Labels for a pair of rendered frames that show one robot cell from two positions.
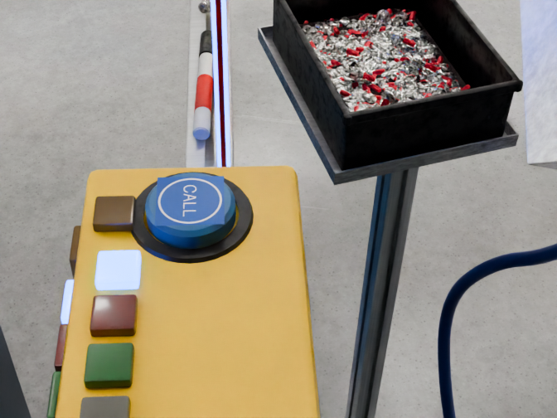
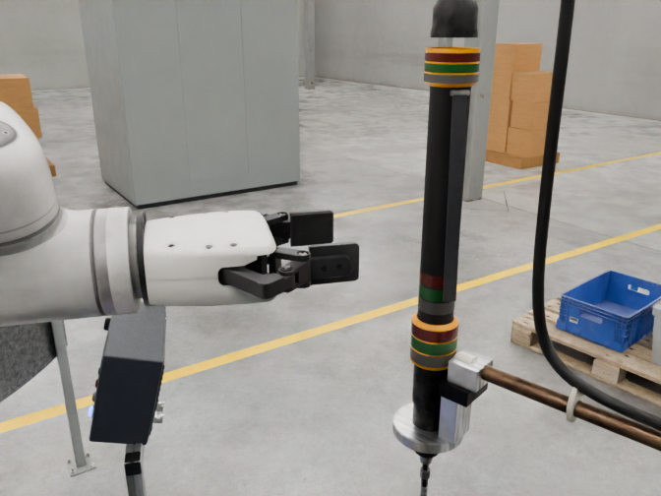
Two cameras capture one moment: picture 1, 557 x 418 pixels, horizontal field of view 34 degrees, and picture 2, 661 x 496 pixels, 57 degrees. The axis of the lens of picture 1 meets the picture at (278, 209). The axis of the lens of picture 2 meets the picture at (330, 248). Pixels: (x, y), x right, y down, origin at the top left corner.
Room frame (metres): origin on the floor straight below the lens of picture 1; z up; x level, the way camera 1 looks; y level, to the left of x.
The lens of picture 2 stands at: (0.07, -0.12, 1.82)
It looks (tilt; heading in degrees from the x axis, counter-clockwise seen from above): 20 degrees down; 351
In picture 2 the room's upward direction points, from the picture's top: straight up
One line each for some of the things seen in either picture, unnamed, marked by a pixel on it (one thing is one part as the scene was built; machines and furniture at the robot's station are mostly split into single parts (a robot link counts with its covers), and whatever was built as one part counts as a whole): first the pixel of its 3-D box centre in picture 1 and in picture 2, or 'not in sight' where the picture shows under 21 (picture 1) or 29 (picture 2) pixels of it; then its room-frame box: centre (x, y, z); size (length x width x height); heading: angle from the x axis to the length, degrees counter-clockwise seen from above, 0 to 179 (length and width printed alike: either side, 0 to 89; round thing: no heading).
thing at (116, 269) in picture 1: (118, 269); not in sight; (0.25, 0.07, 1.08); 0.02 x 0.02 x 0.01; 4
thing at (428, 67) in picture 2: not in sight; (451, 67); (0.56, -0.30, 1.79); 0.04 x 0.04 x 0.01
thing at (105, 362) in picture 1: (109, 365); not in sight; (0.20, 0.06, 1.08); 0.02 x 0.02 x 0.01; 4
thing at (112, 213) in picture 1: (114, 213); not in sight; (0.28, 0.07, 1.08); 0.02 x 0.02 x 0.01; 4
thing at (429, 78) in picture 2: not in sight; (450, 77); (0.56, -0.30, 1.78); 0.04 x 0.04 x 0.01
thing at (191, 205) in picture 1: (191, 211); not in sight; (0.28, 0.04, 1.08); 0.04 x 0.04 x 0.02
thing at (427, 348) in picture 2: not in sight; (434, 339); (0.56, -0.30, 1.54); 0.04 x 0.04 x 0.01
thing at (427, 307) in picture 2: not in sight; (436, 301); (0.56, -0.30, 1.58); 0.03 x 0.03 x 0.01
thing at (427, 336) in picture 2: not in sight; (434, 326); (0.56, -0.30, 1.56); 0.04 x 0.04 x 0.01
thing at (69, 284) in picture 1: (74, 318); not in sight; (0.25, 0.09, 1.04); 0.02 x 0.01 x 0.03; 4
